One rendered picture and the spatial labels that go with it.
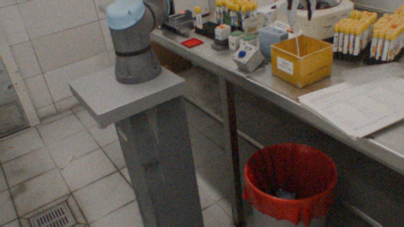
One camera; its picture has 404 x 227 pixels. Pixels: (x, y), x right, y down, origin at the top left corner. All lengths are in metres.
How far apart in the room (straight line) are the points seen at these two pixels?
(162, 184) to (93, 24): 1.90
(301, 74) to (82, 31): 2.17
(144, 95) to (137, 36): 0.18
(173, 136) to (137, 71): 0.27
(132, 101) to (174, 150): 0.31
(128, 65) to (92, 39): 1.90
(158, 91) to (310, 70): 0.45
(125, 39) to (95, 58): 1.97
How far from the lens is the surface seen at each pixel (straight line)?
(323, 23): 1.42
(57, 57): 3.02
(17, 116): 3.05
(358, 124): 0.97
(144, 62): 1.17
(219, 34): 1.43
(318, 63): 1.16
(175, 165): 1.35
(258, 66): 1.28
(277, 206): 1.41
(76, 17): 2.99
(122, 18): 1.13
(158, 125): 1.23
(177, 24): 1.65
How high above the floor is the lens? 1.43
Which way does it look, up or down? 33 degrees down
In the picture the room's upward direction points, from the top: 8 degrees counter-clockwise
